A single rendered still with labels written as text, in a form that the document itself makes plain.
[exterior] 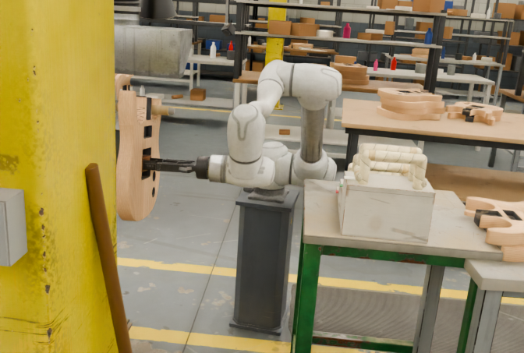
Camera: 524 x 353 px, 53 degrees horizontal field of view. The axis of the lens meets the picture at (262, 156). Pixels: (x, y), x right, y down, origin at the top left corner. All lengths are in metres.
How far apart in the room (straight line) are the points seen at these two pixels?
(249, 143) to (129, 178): 0.37
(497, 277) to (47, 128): 1.35
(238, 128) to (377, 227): 0.54
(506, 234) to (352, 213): 0.48
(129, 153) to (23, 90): 0.95
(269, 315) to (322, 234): 1.17
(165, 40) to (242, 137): 0.38
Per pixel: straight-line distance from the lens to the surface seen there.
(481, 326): 1.83
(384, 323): 3.07
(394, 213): 1.70
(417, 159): 1.66
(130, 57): 1.69
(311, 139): 2.32
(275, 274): 2.69
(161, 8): 1.85
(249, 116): 1.53
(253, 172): 1.63
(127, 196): 1.61
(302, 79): 2.05
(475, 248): 1.80
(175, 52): 1.65
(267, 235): 2.61
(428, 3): 5.32
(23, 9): 0.68
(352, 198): 1.67
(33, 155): 0.71
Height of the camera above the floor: 1.61
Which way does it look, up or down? 16 degrees down
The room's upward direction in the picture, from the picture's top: 4 degrees clockwise
